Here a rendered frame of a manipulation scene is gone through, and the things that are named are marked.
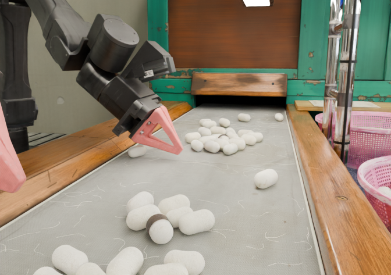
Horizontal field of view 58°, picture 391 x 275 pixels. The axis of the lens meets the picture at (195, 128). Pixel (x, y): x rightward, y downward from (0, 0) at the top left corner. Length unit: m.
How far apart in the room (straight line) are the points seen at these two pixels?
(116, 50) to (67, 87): 1.70
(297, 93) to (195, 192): 0.77
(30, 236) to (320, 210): 0.27
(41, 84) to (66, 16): 1.67
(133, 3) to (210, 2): 0.92
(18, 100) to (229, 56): 0.65
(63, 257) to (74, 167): 0.25
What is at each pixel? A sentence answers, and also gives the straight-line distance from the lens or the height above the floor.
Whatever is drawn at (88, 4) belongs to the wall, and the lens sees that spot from 2.17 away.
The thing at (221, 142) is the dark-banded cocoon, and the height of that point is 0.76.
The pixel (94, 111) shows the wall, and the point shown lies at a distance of 2.17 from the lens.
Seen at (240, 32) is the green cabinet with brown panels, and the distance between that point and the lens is 1.18.
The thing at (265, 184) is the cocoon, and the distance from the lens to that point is 0.46.
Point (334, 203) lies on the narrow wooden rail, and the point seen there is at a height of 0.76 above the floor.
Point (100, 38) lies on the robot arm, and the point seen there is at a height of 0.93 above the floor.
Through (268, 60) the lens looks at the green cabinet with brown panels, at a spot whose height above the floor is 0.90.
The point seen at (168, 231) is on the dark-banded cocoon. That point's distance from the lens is 0.32.
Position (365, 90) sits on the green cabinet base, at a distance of 1.19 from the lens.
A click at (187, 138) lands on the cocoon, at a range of 0.69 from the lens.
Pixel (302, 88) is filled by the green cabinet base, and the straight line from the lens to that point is 1.16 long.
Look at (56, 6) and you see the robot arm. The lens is 0.67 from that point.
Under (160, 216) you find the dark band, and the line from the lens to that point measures 0.33.
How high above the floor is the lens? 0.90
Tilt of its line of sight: 11 degrees down
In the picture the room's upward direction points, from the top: straight up
